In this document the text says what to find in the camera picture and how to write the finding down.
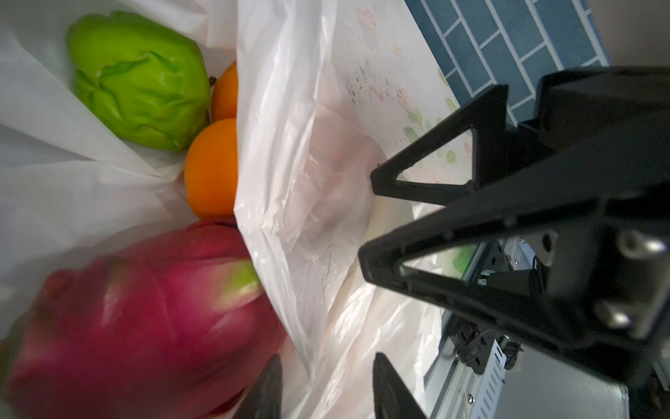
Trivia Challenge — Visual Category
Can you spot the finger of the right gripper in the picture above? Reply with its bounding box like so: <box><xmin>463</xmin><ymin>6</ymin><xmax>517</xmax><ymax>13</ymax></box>
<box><xmin>359</xmin><ymin>177</ymin><xmax>618</xmax><ymax>367</ymax></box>
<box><xmin>371</xmin><ymin>85</ymin><xmax>511</xmax><ymax>204</ymax></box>

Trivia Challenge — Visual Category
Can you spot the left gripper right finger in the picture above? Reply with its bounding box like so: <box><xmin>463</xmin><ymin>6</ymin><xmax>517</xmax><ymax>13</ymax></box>
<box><xmin>373</xmin><ymin>353</ymin><xmax>427</xmax><ymax>419</ymax></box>

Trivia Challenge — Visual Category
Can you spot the white plastic bag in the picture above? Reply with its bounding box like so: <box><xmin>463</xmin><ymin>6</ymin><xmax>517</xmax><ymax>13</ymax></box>
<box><xmin>1</xmin><ymin>1</ymin><xmax>455</xmax><ymax>418</ymax></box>

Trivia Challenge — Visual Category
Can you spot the pink dragon fruit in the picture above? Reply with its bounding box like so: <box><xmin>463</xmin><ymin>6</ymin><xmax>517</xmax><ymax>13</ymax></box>
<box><xmin>1</xmin><ymin>218</ymin><xmax>286</xmax><ymax>418</ymax></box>

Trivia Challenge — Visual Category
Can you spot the orange fruit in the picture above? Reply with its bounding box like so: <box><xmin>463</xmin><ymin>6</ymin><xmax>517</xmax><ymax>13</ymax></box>
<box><xmin>211</xmin><ymin>62</ymin><xmax>238</xmax><ymax>122</ymax></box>
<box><xmin>184</xmin><ymin>119</ymin><xmax>238</xmax><ymax>218</ymax></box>

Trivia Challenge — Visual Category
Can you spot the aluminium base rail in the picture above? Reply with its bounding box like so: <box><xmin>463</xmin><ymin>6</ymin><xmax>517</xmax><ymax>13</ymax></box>
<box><xmin>423</xmin><ymin>235</ymin><xmax>629</xmax><ymax>419</ymax></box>

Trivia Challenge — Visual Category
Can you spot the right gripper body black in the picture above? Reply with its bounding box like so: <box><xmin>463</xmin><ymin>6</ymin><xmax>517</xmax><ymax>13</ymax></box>
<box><xmin>502</xmin><ymin>67</ymin><xmax>669</xmax><ymax>387</ymax></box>

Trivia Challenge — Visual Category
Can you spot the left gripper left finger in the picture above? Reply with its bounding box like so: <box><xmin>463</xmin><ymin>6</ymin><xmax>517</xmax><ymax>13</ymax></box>
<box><xmin>232</xmin><ymin>354</ymin><xmax>283</xmax><ymax>419</ymax></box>

